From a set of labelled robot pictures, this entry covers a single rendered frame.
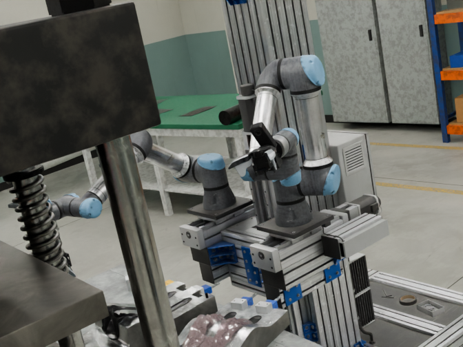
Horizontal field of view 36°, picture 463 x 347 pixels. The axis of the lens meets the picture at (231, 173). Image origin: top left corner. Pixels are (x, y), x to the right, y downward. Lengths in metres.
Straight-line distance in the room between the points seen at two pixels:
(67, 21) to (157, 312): 0.51
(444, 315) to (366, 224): 0.98
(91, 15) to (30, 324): 0.50
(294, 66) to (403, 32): 5.27
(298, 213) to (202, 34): 7.93
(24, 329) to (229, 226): 2.07
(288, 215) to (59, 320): 1.67
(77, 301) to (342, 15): 7.25
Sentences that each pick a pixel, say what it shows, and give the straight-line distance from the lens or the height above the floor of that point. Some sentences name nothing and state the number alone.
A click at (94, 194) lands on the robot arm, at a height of 1.34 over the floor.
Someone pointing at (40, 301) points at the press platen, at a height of 1.54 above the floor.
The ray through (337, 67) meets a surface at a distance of 8.49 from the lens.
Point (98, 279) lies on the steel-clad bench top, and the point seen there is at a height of 0.80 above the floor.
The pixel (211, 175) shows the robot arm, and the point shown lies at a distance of 3.15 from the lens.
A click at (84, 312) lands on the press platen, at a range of 1.27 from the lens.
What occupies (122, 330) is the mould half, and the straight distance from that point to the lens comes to 2.58.
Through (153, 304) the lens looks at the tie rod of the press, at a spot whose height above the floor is 1.50.
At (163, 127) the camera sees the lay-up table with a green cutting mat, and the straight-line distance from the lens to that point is 6.24.
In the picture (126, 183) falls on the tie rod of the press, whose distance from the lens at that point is 1.19.
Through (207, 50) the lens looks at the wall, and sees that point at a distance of 10.56.
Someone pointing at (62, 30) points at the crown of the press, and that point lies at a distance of 1.09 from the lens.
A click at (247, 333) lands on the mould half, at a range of 2.39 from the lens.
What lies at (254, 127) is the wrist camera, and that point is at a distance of 2.29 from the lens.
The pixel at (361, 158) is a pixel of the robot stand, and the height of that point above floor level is 1.13.
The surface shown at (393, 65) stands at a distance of 8.01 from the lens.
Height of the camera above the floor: 2.01
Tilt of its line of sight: 15 degrees down
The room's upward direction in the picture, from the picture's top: 11 degrees counter-clockwise
